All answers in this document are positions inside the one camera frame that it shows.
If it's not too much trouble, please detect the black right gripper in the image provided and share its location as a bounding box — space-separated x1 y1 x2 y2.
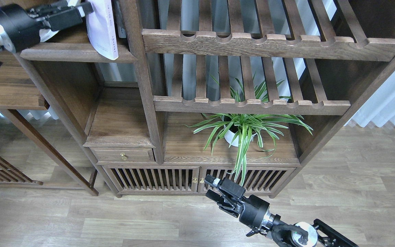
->
204 175 281 232

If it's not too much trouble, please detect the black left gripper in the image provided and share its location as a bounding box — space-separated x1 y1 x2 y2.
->
0 0 94 53

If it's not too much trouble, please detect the yellow green cover book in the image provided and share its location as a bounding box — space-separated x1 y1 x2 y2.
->
39 29 59 42

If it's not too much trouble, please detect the white purple cover book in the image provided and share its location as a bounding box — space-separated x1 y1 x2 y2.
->
86 0 119 60

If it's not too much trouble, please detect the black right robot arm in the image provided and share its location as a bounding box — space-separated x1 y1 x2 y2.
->
201 175 356 247

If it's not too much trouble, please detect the white plant pot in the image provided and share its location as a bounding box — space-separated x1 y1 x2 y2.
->
222 116 257 147

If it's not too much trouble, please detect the upright white book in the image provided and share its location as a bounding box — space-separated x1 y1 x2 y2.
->
113 0 127 38

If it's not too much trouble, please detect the green spider plant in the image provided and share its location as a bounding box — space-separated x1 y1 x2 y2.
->
185 73 314 187

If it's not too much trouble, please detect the dark wooden bookshelf unit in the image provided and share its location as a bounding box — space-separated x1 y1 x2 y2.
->
0 0 395 197

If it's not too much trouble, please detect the brass drawer knob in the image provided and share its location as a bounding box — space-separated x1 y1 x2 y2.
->
120 153 128 161

